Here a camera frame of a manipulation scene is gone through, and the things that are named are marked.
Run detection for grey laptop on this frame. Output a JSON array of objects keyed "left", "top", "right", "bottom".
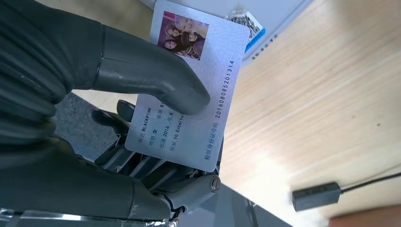
[{"left": 139, "top": 0, "right": 314, "bottom": 67}]

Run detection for black card reader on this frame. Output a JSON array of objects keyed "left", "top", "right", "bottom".
[{"left": 292, "top": 182, "right": 343, "bottom": 212}]

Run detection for black card reader cable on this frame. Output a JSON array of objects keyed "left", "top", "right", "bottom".
[{"left": 340, "top": 172, "right": 401, "bottom": 193}]

